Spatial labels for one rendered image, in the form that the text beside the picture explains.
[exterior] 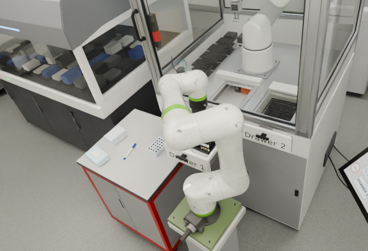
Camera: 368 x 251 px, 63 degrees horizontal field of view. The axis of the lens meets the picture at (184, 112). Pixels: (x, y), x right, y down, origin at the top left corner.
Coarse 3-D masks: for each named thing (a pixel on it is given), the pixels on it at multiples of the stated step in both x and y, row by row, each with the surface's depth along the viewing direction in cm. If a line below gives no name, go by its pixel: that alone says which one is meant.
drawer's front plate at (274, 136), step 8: (248, 128) 169; (256, 128) 166; (272, 136) 162; (280, 136) 159; (288, 136) 157; (264, 144) 170; (272, 144) 166; (280, 144) 162; (288, 144) 159; (288, 152) 163
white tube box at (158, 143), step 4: (156, 140) 192; (160, 140) 191; (152, 144) 190; (156, 144) 189; (160, 144) 188; (148, 148) 188; (152, 148) 187; (156, 148) 187; (160, 148) 186; (164, 148) 188; (148, 152) 188; (152, 152) 185; (156, 152) 183; (160, 152) 186; (156, 156) 185
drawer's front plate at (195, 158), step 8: (168, 152) 172; (176, 152) 167; (184, 152) 162; (192, 152) 160; (176, 160) 172; (192, 160) 162; (200, 160) 157; (208, 160) 155; (200, 168) 162; (208, 168) 158
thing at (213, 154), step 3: (192, 147) 176; (216, 147) 164; (189, 150) 174; (198, 150) 173; (201, 150) 173; (213, 150) 163; (216, 150) 165; (207, 153) 170; (210, 153) 162; (213, 153) 162; (216, 153) 165; (210, 156) 160; (213, 156) 163; (216, 156) 166; (210, 159) 161; (213, 159) 164; (210, 162) 162; (210, 165) 162
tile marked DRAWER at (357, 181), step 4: (360, 176) 122; (356, 180) 123; (360, 180) 121; (364, 180) 120; (356, 184) 122; (360, 184) 121; (364, 184) 119; (356, 188) 122; (360, 188) 120; (364, 188) 119; (360, 192) 119; (364, 192) 118; (364, 196) 117
